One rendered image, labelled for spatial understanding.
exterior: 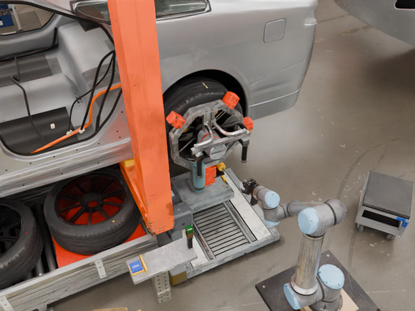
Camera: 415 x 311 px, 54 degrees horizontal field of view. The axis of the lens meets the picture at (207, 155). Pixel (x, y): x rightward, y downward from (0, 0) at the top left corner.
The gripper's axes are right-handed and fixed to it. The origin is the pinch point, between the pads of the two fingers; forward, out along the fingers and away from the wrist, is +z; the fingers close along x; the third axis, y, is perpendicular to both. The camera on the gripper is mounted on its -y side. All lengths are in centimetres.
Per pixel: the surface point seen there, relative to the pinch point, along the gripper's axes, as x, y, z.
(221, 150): 2.8, 24.8, 12.6
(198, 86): 1, 68, 29
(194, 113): 14, 55, 16
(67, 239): 113, -6, 45
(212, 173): 1.2, -1.2, 39.7
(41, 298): 141, -35, 38
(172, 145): 31, 36, 26
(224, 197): -12, -33, 57
